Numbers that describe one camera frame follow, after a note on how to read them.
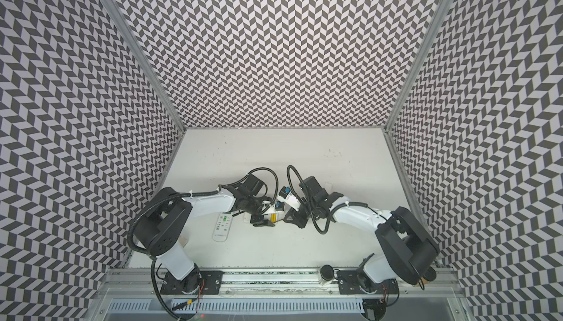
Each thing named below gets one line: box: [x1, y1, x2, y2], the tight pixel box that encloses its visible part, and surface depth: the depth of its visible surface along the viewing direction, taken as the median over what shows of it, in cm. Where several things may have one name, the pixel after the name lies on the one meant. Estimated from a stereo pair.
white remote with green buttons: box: [211, 212, 234, 243], surface depth 85 cm
